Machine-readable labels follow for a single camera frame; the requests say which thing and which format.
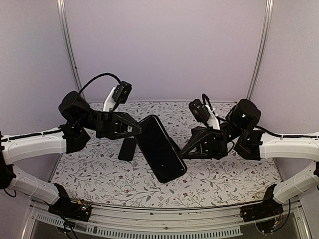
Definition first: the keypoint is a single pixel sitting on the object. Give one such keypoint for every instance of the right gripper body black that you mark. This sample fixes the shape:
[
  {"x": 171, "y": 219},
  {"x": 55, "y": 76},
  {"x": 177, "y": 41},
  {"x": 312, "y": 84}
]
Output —
[{"x": 219, "y": 142}]

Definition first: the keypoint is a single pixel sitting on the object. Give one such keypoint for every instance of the front aluminium rail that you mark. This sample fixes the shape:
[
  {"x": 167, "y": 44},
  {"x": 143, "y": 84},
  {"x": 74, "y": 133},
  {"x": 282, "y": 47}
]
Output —
[{"x": 119, "y": 222}]

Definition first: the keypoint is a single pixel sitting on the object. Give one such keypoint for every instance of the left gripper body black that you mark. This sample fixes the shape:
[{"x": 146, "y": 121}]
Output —
[{"x": 103, "y": 124}]

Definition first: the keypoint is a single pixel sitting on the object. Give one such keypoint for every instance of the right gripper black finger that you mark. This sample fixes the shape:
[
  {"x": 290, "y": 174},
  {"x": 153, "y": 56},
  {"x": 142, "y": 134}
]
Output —
[
  {"x": 200, "y": 134},
  {"x": 193, "y": 151}
]

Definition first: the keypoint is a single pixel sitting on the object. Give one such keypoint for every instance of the floral patterned table mat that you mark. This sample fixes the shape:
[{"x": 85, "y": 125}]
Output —
[{"x": 97, "y": 175}]

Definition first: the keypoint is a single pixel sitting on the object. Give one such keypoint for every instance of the aluminium frame post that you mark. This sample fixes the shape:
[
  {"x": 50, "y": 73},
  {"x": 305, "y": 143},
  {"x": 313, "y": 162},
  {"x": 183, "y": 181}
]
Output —
[
  {"x": 261, "y": 49},
  {"x": 68, "y": 44}
]

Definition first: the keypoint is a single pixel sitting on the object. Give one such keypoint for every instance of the right camera cable black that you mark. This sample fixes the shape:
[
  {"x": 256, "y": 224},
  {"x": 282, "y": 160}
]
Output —
[{"x": 207, "y": 103}]

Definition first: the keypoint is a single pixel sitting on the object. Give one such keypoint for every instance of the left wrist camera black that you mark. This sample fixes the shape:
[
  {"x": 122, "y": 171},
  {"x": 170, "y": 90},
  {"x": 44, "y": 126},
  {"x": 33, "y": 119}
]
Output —
[{"x": 121, "y": 92}]

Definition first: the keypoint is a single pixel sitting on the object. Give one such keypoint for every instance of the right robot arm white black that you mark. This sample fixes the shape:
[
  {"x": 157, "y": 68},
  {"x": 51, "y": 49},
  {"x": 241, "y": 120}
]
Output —
[{"x": 252, "y": 143}]

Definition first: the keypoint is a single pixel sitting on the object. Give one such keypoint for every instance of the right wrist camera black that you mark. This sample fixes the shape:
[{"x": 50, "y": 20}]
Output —
[{"x": 199, "y": 111}]

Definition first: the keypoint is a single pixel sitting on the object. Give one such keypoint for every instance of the right aluminium frame post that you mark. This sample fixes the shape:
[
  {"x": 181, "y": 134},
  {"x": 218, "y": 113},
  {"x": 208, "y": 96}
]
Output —
[{"x": 261, "y": 49}]

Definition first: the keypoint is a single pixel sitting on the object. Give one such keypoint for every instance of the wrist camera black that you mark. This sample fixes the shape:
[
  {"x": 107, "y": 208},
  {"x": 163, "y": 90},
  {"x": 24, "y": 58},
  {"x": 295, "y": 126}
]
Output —
[
  {"x": 199, "y": 111},
  {"x": 121, "y": 92}
]

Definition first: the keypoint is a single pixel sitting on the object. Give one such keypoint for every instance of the small black phone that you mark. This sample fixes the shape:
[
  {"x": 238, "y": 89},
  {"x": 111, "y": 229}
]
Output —
[{"x": 160, "y": 152}]

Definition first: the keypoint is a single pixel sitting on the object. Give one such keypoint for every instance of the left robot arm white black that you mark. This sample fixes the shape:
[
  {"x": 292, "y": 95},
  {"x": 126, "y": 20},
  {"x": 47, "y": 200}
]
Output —
[{"x": 67, "y": 138}]

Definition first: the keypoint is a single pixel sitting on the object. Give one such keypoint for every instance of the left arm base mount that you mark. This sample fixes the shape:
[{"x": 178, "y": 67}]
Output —
[{"x": 65, "y": 208}]

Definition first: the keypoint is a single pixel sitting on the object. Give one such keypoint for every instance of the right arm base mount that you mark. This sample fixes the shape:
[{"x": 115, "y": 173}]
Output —
[{"x": 267, "y": 208}]

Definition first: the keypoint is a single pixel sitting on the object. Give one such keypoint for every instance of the left aluminium frame post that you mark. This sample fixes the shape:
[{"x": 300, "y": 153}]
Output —
[{"x": 68, "y": 44}]

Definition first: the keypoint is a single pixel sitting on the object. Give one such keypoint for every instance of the large black phone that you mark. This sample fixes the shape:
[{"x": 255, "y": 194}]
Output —
[{"x": 127, "y": 150}]

